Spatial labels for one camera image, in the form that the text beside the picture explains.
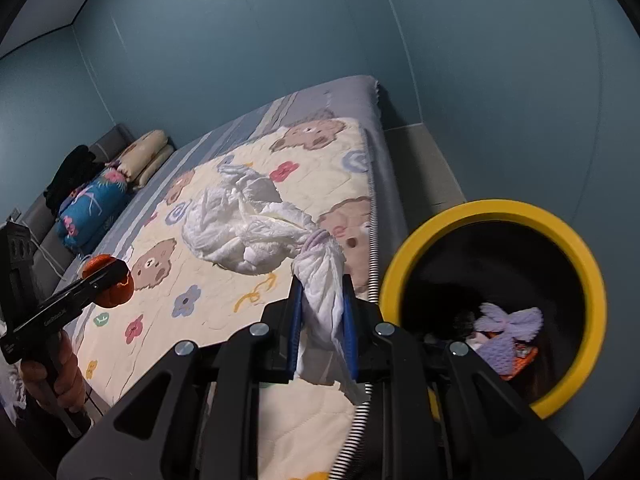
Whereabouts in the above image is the black cloth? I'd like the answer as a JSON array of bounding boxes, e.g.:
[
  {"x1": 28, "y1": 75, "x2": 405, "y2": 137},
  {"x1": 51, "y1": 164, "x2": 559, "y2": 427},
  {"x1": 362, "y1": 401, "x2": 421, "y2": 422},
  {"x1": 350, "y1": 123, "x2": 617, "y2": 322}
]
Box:
[{"x1": 44, "y1": 145, "x2": 108, "y2": 211}]

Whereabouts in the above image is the blue floral pillow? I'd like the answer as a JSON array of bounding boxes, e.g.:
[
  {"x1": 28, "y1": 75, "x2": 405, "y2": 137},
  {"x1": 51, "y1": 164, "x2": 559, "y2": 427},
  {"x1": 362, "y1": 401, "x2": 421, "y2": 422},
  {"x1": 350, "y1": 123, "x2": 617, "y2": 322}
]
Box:
[{"x1": 56, "y1": 167, "x2": 132, "y2": 251}]

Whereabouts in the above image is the beige pillow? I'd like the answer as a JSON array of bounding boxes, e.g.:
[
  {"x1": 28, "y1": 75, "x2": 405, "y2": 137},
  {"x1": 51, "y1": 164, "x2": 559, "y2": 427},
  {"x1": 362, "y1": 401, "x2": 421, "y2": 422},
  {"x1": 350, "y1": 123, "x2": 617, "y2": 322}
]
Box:
[
  {"x1": 116, "y1": 130, "x2": 168, "y2": 181},
  {"x1": 132, "y1": 144, "x2": 176, "y2": 190}
]

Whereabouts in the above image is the grey upholstered headboard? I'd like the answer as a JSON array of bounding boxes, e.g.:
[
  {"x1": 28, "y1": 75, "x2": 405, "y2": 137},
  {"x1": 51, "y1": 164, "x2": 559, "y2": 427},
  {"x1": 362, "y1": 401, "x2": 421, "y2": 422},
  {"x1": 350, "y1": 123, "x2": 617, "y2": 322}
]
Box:
[{"x1": 7, "y1": 125, "x2": 133, "y2": 271}]

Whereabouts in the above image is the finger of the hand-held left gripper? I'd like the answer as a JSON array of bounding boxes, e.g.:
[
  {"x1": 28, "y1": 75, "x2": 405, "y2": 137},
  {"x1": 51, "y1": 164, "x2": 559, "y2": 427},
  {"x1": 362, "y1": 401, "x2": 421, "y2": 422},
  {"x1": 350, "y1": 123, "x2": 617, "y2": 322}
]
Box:
[{"x1": 32, "y1": 260, "x2": 133, "y2": 342}]

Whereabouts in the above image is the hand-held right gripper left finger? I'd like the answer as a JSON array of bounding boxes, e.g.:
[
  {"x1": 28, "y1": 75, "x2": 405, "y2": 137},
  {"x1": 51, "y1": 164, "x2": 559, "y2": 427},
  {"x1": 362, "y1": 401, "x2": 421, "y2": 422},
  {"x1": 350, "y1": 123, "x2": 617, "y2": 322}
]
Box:
[{"x1": 56, "y1": 280, "x2": 305, "y2": 480}]

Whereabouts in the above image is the yellow rimmed black bin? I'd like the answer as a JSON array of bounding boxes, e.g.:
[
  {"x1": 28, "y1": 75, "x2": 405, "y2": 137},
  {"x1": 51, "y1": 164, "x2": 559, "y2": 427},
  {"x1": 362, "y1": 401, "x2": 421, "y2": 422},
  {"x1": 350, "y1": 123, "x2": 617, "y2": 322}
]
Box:
[{"x1": 378, "y1": 199, "x2": 608, "y2": 420}]

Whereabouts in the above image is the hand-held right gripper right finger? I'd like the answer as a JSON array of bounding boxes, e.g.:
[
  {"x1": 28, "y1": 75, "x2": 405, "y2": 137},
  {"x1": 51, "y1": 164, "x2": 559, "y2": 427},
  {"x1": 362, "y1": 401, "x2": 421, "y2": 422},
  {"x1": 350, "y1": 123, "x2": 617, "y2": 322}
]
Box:
[{"x1": 341, "y1": 280, "x2": 585, "y2": 480}]

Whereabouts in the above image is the white diaper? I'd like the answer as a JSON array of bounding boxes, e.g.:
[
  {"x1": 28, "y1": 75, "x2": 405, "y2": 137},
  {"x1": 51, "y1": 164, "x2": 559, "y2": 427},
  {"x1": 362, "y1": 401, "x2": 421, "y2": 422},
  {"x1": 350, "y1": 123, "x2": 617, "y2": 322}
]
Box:
[{"x1": 181, "y1": 162, "x2": 370, "y2": 406}]

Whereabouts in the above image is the printed bear blanket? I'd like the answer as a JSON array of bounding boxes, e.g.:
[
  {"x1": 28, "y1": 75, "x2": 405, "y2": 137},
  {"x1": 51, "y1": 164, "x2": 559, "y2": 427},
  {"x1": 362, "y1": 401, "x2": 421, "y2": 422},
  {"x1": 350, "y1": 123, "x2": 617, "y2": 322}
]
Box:
[{"x1": 75, "y1": 117, "x2": 378, "y2": 480}]

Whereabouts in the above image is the grey striped bed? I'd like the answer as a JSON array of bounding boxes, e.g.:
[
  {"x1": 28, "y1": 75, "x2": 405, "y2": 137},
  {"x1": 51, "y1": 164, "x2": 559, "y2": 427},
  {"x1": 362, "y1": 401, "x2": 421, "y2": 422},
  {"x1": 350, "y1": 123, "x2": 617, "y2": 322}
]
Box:
[{"x1": 75, "y1": 75, "x2": 411, "y2": 411}]

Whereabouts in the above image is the grey patterned cloth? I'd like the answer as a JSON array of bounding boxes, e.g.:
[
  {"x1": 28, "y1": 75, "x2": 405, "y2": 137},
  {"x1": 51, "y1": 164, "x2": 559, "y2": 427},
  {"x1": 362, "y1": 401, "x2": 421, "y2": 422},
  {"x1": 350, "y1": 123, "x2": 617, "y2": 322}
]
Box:
[{"x1": 0, "y1": 365, "x2": 28, "y2": 411}]

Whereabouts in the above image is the short purple foam net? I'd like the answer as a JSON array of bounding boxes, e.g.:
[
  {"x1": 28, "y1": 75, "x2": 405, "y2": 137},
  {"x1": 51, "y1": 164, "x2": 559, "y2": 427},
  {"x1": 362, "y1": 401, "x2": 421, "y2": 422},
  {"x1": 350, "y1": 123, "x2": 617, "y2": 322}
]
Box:
[{"x1": 472, "y1": 302, "x2": 545, "y2": 343}]

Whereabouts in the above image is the orange mandarin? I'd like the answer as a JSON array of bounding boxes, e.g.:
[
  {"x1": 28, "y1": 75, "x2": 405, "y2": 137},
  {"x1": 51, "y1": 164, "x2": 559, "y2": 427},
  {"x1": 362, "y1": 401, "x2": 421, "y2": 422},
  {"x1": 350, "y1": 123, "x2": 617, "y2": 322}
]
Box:
[{"x1": 81, "y1": 255, "x2": 135, "y2": 309}]

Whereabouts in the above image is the person's left hand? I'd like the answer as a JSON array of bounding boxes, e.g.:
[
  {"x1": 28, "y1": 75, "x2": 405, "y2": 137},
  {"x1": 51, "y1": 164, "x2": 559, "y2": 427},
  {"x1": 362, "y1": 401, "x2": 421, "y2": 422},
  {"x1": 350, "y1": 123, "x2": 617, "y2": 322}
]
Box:
[{"x1": 21, "y1": 332, "x2": 85, "y2": 412}]

